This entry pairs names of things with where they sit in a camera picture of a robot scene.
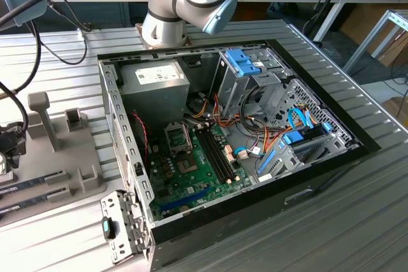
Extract CPU socket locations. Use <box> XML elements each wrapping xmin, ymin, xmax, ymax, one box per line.
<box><xmin>176</xmin><ymin>154</ymin><xmax>201</xmax><ymax>175</ymax></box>

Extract grey parts rack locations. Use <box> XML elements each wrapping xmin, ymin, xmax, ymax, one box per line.
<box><xmin>0</xmin><ymin>91</ymin><xmax>108</xmax><ymax>225</ymax></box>

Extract dark RAM stick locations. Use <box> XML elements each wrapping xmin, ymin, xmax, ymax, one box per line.
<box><xmin>0</xmin><ymin>175</ymin><xmax>48</xmax><ymax>195</ymax></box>
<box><xmin>0</xmin><ymin>194</ymin><xmax>50</xmax><ymax>216</ymax></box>

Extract teal black latch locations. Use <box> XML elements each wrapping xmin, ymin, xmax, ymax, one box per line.
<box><xmin>101</xmin><ymin>217</ymin><xmax>117</xmax><ymax>240</ymax></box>

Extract grey power supply unit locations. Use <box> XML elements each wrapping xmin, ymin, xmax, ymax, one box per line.
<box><xmin>119</xmin><ymin>59</ymin><xmax>191</xmax><ymax>126</ymax></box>

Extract metal socket cover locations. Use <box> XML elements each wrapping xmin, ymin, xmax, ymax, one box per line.
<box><xmin>163</xmin><ymin>121</ymin><xmax>194</xmax><ymax>159</ymax></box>

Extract blue expansion slot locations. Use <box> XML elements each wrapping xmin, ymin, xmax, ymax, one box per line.
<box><xmin>158</xmin><ymin>187</ymin><xmax>212</xmax><ymax>213</ymax></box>

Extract green motherboard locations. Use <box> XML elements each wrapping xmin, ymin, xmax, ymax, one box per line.
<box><xmin>148</xmin><ymin>120</ymin><xmax>254</xmax><ymax>221</ymax></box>

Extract black RAM slot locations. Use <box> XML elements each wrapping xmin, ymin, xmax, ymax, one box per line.
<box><xmin>203</xmin><ymin>125</ymin><xmax>232</xmax><ymax>182</ymax></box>
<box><xmin>194</xmin><ymin>127</ymin><xmax>224</xmax><ymax>186</ymax></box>
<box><xmin>207</xmin><ymin>124</ymin><xmax>237</xmax><ymax>180</ymax></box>
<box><xmin>199</xmin><ymin>126</ymin><xmax>228</xmax><ymax>184</ymax></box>

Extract grey metal drive cage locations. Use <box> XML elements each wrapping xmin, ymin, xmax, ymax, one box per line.
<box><xmin>210</xmin><ymin>47</ymin><xmax>296</xmax><ymax>120</ymax></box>

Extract black grey PC case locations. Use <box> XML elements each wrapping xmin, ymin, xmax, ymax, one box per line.
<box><xmin>97</xmin><ymin>38</ymin><xmax>382</xmax><ymax>269</ymax></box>

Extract blue plastic drive carrier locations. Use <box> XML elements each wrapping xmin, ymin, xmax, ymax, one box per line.
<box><xmin>224</xmin><ymin>48</ymin><xmax>265</xmax><ymax>76</ymax></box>

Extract blue carrier with black disk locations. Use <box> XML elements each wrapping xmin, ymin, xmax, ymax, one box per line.
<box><xmin>282</xmin><ymin>124</ymin><xmax>332</xmax><ymax>150</ymax></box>

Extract perforated metal disk bay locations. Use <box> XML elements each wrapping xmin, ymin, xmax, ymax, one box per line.
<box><xmin>264</xmin><ymin>77</ymin><xmax>361</xmax><ymax>154</ymax></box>

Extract brown cardboard box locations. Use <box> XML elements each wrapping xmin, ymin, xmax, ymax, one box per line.
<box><xmin>381</xmin><ymin>96</ymin><xmax>408</xmax><ymax>126</ymax></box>
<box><xmin>339</xmin><ymin>4</ymin><xmax>408</xmax><ymax>68</ymax></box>

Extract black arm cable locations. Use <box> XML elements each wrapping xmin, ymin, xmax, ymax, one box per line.
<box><xmin>0</xmin><ymin>0</ymin><xmax>94</xmax><ymax>134</ymax></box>

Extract red black twisted wire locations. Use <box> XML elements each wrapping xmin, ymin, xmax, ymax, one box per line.
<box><xmin>131</xmin><ymin>111</ymin><xmax>151</xmax><ymax>159</ymax></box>

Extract metal card retention bracket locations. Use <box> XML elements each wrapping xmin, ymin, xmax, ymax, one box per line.
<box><xmin>100</xmin><ymin>189</ymin><xmax>153</xmax><ymax>266</ymax></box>

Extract yellow black power wires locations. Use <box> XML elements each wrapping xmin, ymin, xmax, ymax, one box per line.
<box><xmin>186</xmin><ymin>92</ymin><xmax>211</xmax><ymax>120</ymax></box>

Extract red orange power wires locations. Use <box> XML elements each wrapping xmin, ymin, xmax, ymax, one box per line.
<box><xmin>213</xmin><ymin>93</ymin><xmax>244</xmax><ymax>127</ymax></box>

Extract light blue SATA wire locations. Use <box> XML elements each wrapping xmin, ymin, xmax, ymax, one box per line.
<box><xmin>288</xmin><ymin>106</ymin><xmax>312</xmax><ymax>133</ymax></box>
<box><xmin>234</xmin><ymin>146</ymin><xmax>265</xmax><ymax>159</ymax></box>

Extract multicolour main wire bundle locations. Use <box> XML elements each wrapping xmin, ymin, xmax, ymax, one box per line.
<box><xmin>240</xmin><ymin>92</ymin><xmax>289</xmax><ymax>160</ymax></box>

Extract grey disk bay bracket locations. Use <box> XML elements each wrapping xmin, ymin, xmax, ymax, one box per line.
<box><xmin>254</xmin><ymin>134</ymin><xmax>360</xmax><ymax>184</ymax></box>

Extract aluminium profile frame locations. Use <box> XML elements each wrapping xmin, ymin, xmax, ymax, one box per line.
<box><xmin>342</xmin><ymin>9</ymin><xmax>408</xmax><ymax>75</ymax></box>

